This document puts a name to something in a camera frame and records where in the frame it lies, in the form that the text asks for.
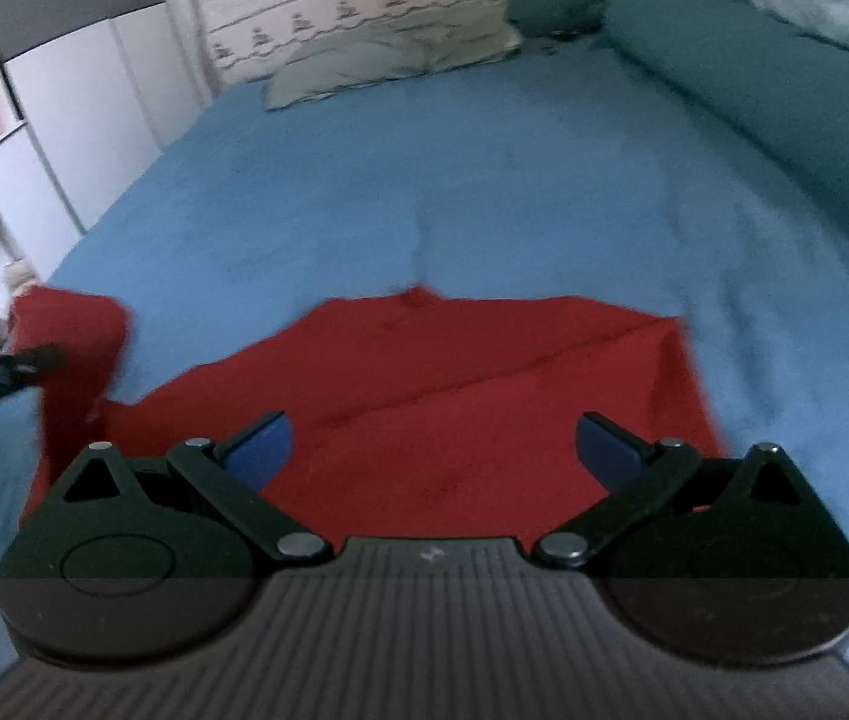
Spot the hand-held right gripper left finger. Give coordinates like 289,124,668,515
50,411,334,565

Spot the white wardrobe with grey band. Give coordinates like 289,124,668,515
0,0,170,236

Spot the cream embroidered pillow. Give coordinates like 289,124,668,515
193,0,512,88

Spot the grey-green pillow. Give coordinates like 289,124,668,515
265,15,524,110

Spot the red garment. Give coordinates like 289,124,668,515
10,283,733,535

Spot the dark teal duvet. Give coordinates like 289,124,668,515
601,0,849,265

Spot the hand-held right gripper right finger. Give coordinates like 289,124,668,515
532,411,808,568

